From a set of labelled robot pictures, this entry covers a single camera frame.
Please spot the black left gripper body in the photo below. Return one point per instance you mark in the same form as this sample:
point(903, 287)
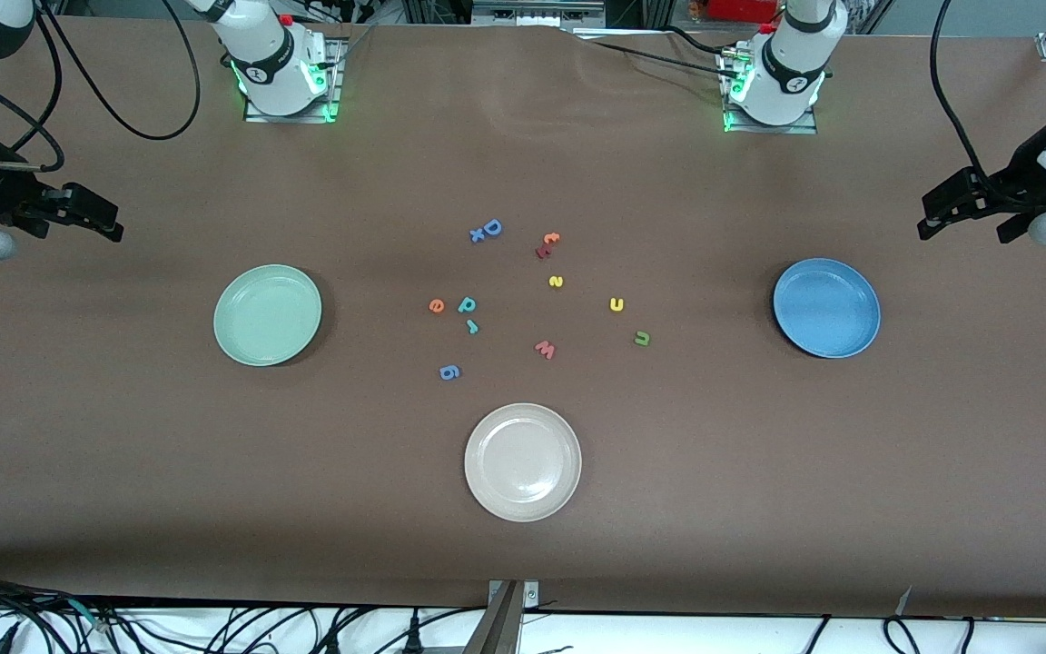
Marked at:
point(1021, 178)

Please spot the teal foam letter d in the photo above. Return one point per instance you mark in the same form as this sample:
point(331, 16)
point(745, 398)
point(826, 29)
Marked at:
point(462, 305)

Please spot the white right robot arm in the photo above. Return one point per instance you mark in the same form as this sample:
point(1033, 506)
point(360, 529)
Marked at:
point(273, 64)

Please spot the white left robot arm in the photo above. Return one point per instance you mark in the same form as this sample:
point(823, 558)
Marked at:
point(791, 64)

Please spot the blue plate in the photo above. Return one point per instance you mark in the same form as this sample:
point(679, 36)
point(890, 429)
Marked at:
point(826, 307)

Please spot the mint green plate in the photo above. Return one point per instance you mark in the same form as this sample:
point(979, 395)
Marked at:
point(267, 315)

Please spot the red box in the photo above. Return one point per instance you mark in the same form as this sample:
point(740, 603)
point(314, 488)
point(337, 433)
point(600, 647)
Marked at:
point(732, 9)

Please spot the brown table mat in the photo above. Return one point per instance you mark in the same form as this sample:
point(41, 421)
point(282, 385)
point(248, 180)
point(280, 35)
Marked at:
point(759, 509)

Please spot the blue foam letter g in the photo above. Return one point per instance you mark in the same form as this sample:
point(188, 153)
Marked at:
point(444, 372)

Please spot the small grey tape strip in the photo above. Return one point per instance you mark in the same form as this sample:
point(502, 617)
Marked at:
point(903, 601)

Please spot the blue foam letter D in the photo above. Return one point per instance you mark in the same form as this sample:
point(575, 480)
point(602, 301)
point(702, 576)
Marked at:
point(487, 228)

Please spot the pink foam letter w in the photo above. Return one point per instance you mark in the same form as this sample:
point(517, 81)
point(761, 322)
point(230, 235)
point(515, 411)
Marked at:
point(545, 349)

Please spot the beige plate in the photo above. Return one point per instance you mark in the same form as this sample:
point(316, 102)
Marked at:
point(523, 463)

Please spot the grey metal beam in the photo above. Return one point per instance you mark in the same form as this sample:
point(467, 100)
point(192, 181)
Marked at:
point(496, 631)

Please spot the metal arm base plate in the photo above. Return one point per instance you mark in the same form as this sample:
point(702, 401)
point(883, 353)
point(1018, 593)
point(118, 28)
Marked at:
point(335, 86)
point(800, 128)

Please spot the aluminium frame rack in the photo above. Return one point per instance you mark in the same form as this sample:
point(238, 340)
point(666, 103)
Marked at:
point(537, 11)

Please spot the metal clamp bracket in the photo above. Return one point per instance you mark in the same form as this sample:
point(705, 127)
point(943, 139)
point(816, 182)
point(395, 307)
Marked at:
point(530, 595)

